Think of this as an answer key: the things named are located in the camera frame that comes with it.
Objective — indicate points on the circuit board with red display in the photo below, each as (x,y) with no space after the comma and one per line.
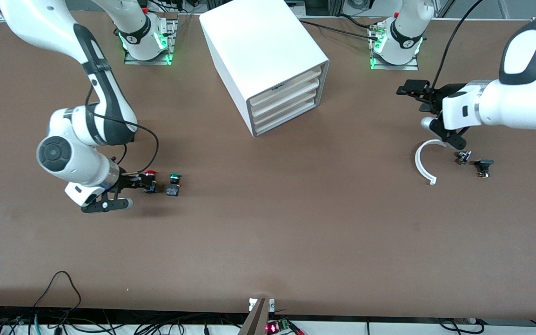
(272,328)

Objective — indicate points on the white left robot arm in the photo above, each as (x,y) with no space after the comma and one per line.
(519,102)

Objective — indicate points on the small grey switch part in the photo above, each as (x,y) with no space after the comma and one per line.
(463,158)

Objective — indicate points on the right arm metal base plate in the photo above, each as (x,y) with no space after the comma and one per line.
(130,59)

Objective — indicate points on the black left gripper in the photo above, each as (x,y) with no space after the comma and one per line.
(445,90)

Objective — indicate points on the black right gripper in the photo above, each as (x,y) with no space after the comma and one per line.
(127,181)

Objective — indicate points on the green push button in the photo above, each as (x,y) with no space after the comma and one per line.
(173,190)

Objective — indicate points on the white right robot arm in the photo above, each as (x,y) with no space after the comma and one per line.
(70,158)

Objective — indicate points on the black push button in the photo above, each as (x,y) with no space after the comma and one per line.
(484,164)

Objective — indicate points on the red push button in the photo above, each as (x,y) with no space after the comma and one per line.
(150,186)

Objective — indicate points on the white curved plastic clip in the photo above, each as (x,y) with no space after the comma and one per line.
(418,163)

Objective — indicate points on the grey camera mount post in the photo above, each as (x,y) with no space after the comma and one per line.
(256,321)

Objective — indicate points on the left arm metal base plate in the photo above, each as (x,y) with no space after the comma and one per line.
(410,67)

